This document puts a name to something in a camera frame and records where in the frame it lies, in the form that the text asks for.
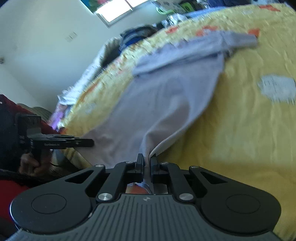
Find blue blanket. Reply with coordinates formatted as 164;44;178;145
183;6;227;19

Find dark clothes pile on bed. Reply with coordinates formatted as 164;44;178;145
119;25;158;52

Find yellow carrot flower bedspread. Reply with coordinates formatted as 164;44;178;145
62;4;295;240

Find grey patterned pillow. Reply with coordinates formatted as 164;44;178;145
151;0;183;11

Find white quilt edge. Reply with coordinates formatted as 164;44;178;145
48;37;121;130

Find lavender t-shirt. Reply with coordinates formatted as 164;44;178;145
78;31;257;168

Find green plastic chair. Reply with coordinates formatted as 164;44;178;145
152;0;196;14

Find window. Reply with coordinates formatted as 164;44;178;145
79;0;151;27

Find person left hand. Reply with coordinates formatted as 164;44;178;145
18;150;54;177

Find black white crumpled garment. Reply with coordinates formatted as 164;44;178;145
161;14;187;28

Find red sleeve of person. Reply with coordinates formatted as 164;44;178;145
0;93;61;223

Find wall light switch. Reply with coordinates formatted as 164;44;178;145
65;32;77;42

